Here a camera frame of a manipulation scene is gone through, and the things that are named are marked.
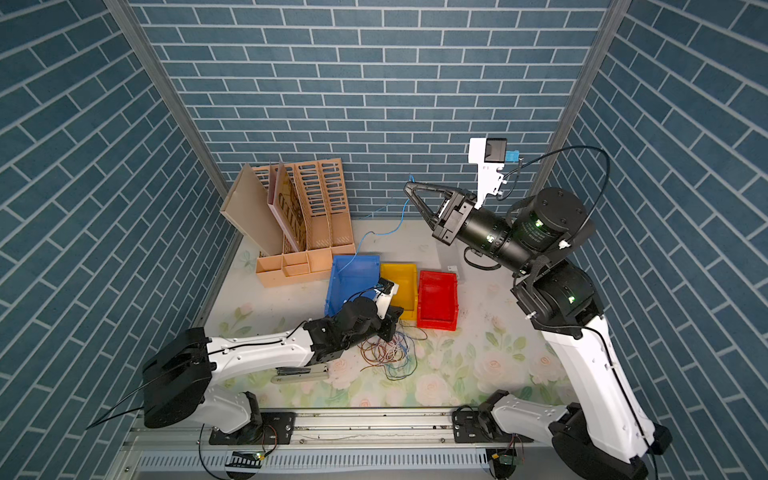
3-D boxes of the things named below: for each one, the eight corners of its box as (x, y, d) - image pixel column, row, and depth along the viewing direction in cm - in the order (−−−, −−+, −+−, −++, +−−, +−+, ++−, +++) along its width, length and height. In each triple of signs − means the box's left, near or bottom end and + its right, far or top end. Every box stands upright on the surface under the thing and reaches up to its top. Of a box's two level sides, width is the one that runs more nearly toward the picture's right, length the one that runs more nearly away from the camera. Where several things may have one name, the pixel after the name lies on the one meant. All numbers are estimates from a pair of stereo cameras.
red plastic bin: (416, 328, 92) (417, 319, 87) (418, 280, 104) (420, 270, 99) (456, 332, 92) (459, 323, 87) (454, 283, 103) (457, 272, 98)
